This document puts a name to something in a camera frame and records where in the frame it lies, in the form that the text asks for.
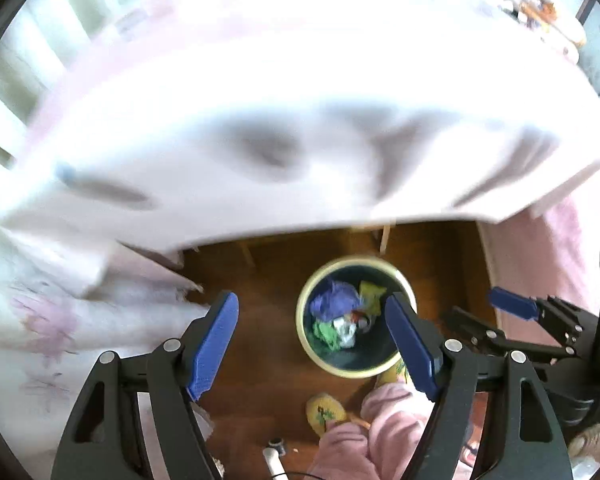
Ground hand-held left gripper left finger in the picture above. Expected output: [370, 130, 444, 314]
[50, 290, 240, 480]

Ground pink blanket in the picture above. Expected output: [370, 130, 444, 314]
[477, 195, 600, 346]

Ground white tissue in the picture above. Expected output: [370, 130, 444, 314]
[332, 316, 361, 348]

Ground grey fluffy cloth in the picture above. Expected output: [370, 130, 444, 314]
[190, 402, 226, 480]

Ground purple wrapper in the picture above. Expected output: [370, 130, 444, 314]
[309, 280, 363, 322]

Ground yellow wrapper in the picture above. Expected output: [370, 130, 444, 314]
[357, 281, 387, 316]

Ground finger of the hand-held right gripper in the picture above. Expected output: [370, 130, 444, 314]
[442, 307, 571, 361]
[489, 287, 588, 346]

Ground pile of items on bed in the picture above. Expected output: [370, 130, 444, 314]
[497, 0, 588, 61]

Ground person's right hand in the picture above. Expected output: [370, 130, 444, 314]
[569, 424, 600, 466]

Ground person's pink pants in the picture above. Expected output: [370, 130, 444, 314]
[307, 382, 476, 480]

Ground green wrapper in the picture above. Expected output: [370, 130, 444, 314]
[312, 319, 343, 351]

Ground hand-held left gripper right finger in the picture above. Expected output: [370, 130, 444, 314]
[384, 292, 576, 480]

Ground white pink tablecloth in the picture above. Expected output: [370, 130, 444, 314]
[0, 0, 600, 306]

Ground white tube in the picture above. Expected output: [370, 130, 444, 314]
[262, 437, 287, 480]

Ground round yellow-rimmed bin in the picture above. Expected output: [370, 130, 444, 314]
[295, 256, 417, 380]

